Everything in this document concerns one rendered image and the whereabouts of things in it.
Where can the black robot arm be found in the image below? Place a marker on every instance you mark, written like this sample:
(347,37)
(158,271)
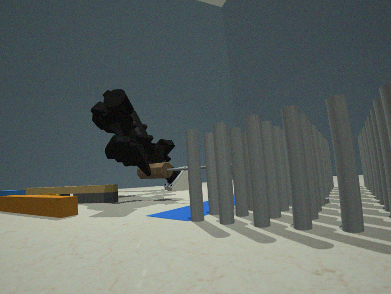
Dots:
(113,114)

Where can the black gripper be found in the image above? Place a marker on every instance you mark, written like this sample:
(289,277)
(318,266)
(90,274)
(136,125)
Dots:
(134,143)

